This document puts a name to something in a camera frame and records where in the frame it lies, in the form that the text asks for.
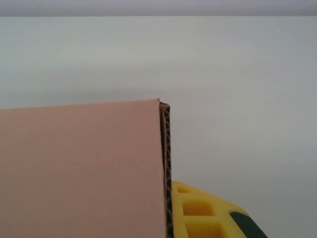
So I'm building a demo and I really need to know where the pink cardboard box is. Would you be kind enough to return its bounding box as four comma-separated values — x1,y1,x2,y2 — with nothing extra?
0,97,175,238

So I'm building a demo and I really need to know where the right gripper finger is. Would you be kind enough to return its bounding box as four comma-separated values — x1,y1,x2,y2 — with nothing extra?
171,180,269,238

